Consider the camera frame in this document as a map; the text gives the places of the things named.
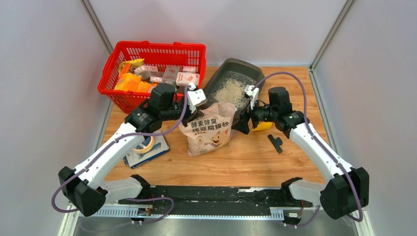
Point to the yellow snack packet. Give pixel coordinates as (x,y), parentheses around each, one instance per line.
(130,66)

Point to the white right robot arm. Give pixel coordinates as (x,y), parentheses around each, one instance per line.
(346,188)

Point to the white litter granules pile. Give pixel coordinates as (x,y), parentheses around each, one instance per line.
(231,90)

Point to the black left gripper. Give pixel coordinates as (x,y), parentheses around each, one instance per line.
(192,116)

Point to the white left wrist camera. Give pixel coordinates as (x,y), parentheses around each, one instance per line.
(195,97)

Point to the pink cat litter bag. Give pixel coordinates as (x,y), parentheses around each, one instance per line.
(211,131)

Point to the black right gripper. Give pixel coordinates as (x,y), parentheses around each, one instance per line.
(241,125)

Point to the orange box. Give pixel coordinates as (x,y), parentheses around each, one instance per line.
(128,82)

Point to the grey sponge pack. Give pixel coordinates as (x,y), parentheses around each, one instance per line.
(170,75)

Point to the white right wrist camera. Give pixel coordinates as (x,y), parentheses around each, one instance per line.
(251,92)

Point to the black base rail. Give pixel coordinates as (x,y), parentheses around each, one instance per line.
(217,200)

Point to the masking tape roll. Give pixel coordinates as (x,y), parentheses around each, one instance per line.
(145,146)

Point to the yellow plastic scoop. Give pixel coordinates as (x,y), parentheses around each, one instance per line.
(263,126)

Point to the black bag clip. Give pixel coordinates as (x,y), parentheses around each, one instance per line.
(276,142)

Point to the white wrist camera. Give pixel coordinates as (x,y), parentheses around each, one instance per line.
(251,92)
(195,97)

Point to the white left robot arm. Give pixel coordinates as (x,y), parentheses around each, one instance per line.
(160,114)

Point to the dark grey litter tray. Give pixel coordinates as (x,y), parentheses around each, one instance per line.
(232,68)

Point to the white Kamenoko sponge pack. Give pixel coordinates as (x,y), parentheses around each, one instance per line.
(184,78)

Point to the pink white sponge pack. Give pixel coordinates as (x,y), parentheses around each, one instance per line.
(189,69)

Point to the blue white box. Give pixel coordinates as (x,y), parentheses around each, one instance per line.
(134,160)

